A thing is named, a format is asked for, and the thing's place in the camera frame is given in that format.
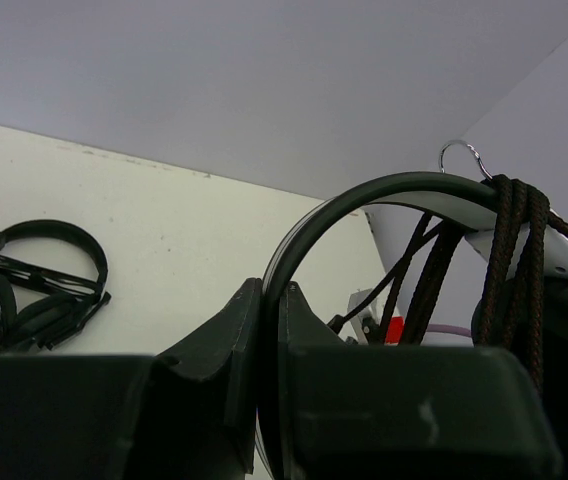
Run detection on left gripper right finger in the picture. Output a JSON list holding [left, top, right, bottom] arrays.
[[278, 284, 563, 479]]

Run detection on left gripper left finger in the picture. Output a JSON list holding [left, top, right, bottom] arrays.
[[0, 278, 259, 479]]

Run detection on white black headphones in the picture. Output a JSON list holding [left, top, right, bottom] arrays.
[[258, 170, 568, 479]]

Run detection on black headphone cable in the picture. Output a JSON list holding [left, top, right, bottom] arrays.
[[328, 173, 568, 396]]

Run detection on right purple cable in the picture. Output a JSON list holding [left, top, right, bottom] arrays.
[[423, 323, 475, 346]]

